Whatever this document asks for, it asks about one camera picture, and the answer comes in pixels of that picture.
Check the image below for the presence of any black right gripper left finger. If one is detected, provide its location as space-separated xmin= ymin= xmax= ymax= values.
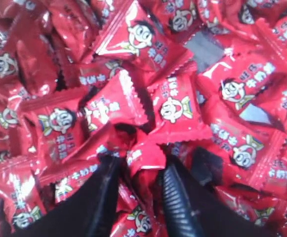
xmin=13 ymin=155 xmax=121 ymax=237

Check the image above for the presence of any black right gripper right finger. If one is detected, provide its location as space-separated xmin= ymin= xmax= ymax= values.
xmin=162 ymin=155 xmax=274 ymax=237

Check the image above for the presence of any red wrapped candy pile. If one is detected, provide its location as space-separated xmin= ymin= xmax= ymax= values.
xmin=0 ymin=0 xmax=287 ymax=237

